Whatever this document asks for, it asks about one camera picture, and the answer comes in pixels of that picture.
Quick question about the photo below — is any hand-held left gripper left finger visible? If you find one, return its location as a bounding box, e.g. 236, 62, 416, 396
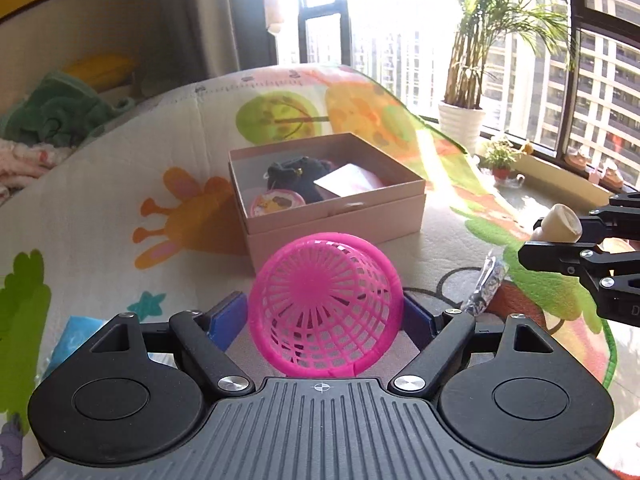
87, 292, 256, 397

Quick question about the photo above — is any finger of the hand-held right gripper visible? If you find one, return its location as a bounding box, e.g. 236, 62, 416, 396
575, 192, 640, 241
517, 241, 640, 291

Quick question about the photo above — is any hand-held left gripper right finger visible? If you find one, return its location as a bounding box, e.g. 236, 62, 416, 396
390, 294, 553, 396

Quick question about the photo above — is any toy bottle with beige cap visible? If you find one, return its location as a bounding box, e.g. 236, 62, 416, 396
530, 204, 583, 243

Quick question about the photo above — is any pink plastic strainer scoop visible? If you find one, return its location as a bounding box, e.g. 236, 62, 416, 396
248, 232, 405, 378

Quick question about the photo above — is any pink cardboard box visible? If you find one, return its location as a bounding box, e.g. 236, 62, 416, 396
228, 132, 427, 275

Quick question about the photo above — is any round pink picture disc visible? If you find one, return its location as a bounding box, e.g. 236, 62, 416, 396
249, 189, 304, 218

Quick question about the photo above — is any small windowsill figurine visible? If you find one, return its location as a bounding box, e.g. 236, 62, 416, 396
600, 160, 626, 188
565, 145, 596, 168

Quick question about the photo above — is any stone windowsill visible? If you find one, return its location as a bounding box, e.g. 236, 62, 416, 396
475, 135, 640, 241

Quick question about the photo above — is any clear plastic packet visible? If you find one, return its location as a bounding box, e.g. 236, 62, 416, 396
460, 255, 508, 316

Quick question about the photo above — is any small potted plant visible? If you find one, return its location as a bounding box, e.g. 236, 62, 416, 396
477, 135, 526, 188

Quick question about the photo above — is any black plush toy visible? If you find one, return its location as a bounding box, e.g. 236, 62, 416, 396
264, 156, 346, 205

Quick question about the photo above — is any blue packet in clear wrap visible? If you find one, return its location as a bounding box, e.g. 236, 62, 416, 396
35, 315, 121, 391

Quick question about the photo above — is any potted palm in white pot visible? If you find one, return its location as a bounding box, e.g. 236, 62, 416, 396
437, 0, 586, 153

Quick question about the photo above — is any printed animal play mat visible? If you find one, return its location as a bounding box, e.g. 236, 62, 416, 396
0, 62, 618, 480

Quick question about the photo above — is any green blanket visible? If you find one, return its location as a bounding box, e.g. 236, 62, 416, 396
0, 71, 136, 147

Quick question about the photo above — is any yellow pillow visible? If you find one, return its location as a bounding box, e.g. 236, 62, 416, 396
62, 52, 137, 88

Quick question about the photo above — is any grey curtain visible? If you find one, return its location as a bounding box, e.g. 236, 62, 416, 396
160, 0, 278, 81

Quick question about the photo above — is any black window frame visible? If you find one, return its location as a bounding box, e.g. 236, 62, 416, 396
270, 0, 640, 191

